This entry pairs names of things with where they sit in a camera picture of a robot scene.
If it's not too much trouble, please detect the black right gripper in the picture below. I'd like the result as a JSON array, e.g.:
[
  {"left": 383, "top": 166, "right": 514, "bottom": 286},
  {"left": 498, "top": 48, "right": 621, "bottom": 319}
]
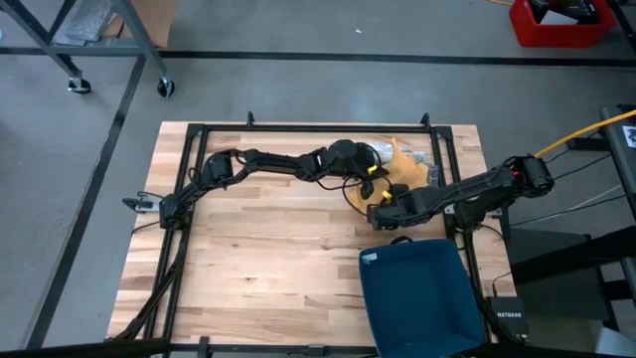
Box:
[{"left": 366, "top": 182, "right": 426, "bottom": 232}]

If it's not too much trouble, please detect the white grid-lined towel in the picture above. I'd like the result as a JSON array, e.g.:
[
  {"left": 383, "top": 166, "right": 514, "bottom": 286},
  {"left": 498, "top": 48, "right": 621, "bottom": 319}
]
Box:
[{"left": 365, "top": 140, "right": 398, "bottom": 161}]

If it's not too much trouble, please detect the mustard yellow towel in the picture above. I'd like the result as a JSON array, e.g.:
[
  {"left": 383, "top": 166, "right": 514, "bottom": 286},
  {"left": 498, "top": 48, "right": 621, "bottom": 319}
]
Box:
[{"left": 345, "top": 136, "right": 431, "bottom": 216}]

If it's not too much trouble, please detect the navy and white fabric basket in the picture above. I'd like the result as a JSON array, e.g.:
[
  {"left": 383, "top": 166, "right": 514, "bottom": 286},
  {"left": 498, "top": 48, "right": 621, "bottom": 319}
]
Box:
[{"left": 358, "top": 236, "right": 487, "bottom": 357}]

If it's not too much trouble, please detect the black stand base beam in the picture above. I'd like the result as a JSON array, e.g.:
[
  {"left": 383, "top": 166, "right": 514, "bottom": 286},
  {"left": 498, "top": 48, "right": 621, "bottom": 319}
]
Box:
[{"left": 510, "top": 226, "right": 636, "bottom": 287}]

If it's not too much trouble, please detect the black equipment stand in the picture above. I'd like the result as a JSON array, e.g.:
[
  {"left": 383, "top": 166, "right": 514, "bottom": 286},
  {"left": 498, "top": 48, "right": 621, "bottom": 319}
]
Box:
[{"left": 598, "top": 103, "right": 636, "bottom": 220}]

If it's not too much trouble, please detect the red plastic bin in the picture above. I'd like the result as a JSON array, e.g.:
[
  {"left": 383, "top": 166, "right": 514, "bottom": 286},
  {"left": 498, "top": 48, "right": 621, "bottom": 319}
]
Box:
[{"left": 508, "top": 0, "right": 620, "bottom": 50}]

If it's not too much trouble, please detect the brown cardboard box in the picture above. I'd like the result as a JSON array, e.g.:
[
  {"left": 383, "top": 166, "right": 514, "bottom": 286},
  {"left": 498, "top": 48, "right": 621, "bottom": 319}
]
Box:
[{"left": 118, "top": 0, "right": 179, "bottom": 49}]

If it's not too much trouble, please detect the silver foil bag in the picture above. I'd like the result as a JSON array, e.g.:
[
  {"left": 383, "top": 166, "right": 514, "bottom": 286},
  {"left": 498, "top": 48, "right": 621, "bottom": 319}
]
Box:
[{"left": 67, "top": 0, "right": 119, "bottom": 42}]

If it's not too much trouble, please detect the grey wheeled metal cart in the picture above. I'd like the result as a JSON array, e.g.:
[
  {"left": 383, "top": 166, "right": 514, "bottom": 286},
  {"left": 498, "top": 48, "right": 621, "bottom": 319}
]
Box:
[{"left": 0, "top": 0, "right": 178, "bottom": 98}]

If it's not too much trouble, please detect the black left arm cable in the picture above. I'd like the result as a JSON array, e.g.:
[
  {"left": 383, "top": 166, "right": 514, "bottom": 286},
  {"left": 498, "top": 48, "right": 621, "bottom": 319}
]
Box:
[{"left": 297, "top": 166, "right": 372, "bottom": 218}]

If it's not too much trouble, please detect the black metal table frame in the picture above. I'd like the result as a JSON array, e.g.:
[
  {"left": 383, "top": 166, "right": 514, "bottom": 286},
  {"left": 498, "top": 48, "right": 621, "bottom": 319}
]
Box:
[{"left": 106, "top": 111, "right": 503, "bottom": 358}]

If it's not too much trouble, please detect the black Netgear network switch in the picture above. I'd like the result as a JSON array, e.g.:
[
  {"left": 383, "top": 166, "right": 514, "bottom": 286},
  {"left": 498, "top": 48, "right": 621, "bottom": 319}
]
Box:
[{"left": 485, "top": 295, "right": 531, "bottom": 337}]

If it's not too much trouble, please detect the white floor cable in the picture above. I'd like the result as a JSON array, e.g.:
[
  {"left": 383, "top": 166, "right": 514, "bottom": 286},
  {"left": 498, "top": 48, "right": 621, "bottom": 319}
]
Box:
[{"left": 509, "top": 184, "right": 628, "bottom": 230}]

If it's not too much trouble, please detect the black floor cable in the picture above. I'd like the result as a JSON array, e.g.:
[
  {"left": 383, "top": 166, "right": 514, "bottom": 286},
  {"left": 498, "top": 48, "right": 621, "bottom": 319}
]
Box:
[{"left": 549, "top": 152, "right": 613, "bottom": 189}]

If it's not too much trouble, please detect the yellow cable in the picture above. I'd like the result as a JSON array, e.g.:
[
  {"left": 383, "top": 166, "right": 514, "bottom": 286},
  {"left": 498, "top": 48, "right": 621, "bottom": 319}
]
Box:
[{"left": 534, "top": 108, "right": 636, "bottom": 160}]

